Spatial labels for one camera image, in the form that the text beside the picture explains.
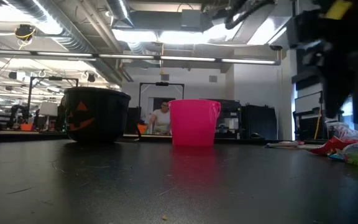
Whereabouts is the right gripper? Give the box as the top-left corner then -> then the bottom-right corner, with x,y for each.
295,11 -> 358,124

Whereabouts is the red candy bag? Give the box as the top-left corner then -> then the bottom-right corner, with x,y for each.
309,136 -> 358,156

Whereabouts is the small blue candy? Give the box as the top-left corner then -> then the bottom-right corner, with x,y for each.
329,152 -> 347,161

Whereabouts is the white bag red print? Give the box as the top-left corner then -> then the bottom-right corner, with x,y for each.
326,121 -> 358,141

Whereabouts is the whiteboard on stand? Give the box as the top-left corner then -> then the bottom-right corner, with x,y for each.
294,91 -> 325,113

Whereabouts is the black storage shelf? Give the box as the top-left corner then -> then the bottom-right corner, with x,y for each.
293,107 -> 326,141

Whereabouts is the yellow label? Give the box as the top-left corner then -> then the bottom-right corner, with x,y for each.
324,0 -> 352,20

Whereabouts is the black cabinet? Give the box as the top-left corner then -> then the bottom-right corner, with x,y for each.
240,104 -> 278,141

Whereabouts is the silver ventilation hood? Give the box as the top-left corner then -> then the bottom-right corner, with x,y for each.
247,0 -> 298,47

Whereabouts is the black shelf cart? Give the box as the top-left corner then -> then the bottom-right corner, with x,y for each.
211,99 -> 242,140

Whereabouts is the pink plastic bucket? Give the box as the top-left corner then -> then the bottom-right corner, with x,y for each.
168,99 -> 222,147

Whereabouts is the person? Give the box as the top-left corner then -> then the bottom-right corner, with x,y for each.
147,101 -> 172,135

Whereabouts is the black jack-o-lantern bucket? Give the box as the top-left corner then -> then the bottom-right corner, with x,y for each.
63,86 -> 132,144

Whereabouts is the white shade lamp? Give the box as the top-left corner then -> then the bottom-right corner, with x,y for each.
39,101 -> 58,131

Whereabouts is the yellow hanging cable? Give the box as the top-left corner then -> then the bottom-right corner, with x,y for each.
314,108 -> 322,140

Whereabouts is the black cable bundle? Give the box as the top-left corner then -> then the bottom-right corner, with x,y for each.
224,0 -> 275,30

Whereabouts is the black metal frame stand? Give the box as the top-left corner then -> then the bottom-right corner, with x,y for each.
27,76 -> 80,125
138,82 -> 185,108

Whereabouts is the round silver duct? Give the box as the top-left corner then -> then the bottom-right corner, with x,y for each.
106,0 -> 135,28

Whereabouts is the ribbed silver duct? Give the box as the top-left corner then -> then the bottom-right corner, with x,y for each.
7,0 -> 124,86

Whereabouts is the ceiling cable reel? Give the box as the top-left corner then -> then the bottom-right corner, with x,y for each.
14,24 -> 37,43

